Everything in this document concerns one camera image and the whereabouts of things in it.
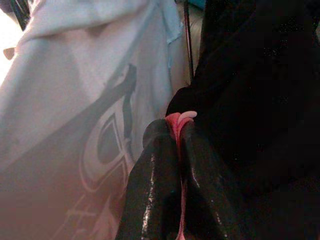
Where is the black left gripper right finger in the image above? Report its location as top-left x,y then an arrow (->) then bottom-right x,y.
181,119 -> 241,240

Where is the black garment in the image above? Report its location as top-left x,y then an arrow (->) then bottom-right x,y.
165,0 -> 320,240

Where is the white printed T-shirt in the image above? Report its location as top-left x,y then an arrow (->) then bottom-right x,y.
0,0 -> 193,240

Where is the white garment red trim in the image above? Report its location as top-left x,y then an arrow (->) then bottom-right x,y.
165,111 -> 198,240

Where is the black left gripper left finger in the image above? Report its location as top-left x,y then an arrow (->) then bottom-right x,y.
117,119 -> 182,240

